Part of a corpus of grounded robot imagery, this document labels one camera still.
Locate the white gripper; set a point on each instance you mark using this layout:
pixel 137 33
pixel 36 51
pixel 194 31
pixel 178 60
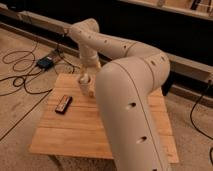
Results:
pixel 86 80

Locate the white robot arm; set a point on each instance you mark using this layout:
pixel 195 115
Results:
pixel 128 71

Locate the black rectangular remote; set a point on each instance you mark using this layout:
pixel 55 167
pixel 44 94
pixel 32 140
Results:
pixel 63 104

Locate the wooden table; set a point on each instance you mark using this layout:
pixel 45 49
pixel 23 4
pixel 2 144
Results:
pixel 77 133

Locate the long wooden shelf beam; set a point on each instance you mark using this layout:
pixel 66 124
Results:
pixel 189 49

